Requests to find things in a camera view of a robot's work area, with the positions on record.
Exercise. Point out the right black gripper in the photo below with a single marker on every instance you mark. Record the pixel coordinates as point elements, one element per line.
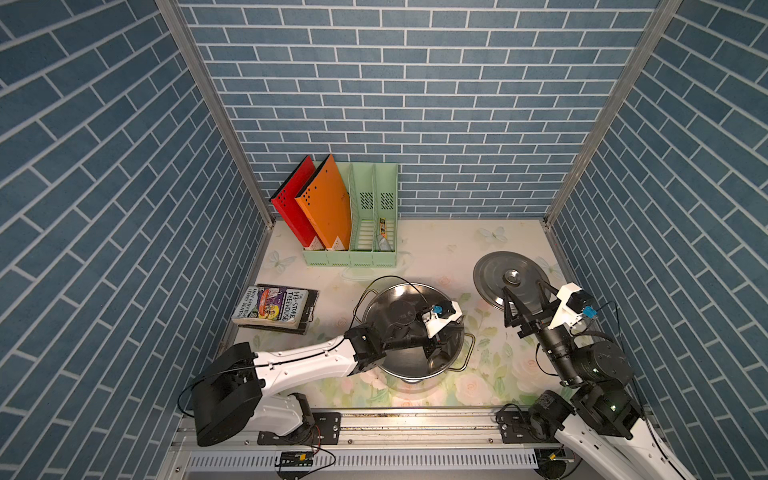
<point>525,319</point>

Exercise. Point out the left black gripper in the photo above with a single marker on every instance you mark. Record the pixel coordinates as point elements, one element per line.
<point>436,340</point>

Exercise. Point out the steel pot lid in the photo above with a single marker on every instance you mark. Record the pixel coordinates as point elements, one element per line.
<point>497,270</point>

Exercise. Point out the stainless steel pot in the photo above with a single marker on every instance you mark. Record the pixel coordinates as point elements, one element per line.
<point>414,360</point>

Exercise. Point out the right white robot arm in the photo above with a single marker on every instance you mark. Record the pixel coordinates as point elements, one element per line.
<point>602,423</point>

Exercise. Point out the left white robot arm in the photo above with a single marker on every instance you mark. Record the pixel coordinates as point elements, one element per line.
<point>242,386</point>

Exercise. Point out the floral table mat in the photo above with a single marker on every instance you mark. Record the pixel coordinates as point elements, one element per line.
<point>441,253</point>

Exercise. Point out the small booklet in rack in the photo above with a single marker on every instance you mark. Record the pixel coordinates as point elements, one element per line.
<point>382,239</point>

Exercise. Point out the green file organizer rack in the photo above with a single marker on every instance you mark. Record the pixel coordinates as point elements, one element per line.
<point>373,191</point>

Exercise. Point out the colourful paperback book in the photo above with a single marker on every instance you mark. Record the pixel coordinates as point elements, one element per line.
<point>276,308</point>

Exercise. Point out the orange folder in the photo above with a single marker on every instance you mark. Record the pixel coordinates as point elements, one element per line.
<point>325,202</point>

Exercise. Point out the red folder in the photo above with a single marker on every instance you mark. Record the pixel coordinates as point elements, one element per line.
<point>285,203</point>

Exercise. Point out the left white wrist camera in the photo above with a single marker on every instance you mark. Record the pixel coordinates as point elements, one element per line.
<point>440,315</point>

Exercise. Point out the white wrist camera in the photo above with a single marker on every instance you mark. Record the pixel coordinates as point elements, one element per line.
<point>575,305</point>
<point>440,315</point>

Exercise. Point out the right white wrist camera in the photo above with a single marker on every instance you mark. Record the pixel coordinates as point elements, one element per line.
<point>575,305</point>

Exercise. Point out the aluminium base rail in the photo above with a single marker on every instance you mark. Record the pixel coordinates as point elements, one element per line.
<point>398,443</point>

